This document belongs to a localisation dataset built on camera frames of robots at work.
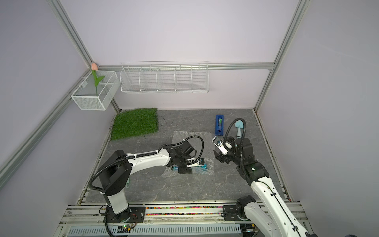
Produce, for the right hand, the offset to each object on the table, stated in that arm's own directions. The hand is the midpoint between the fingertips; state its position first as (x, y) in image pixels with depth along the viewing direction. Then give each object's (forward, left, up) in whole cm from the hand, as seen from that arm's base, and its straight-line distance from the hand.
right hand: (222, 141), depth 77 cm
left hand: (-6, +18, -18) cm, 26 cm away
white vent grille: (-36, +32, -22) cm, 53 cm away
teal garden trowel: (+29, -19, -21) cm, 41 cm away
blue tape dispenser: (+24, -3, -16) cm, 29 cm away
